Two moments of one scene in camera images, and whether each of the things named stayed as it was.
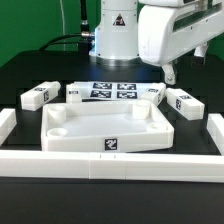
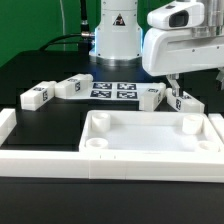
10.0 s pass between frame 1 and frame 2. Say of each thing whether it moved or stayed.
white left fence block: stayed
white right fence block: stayed
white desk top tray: moved
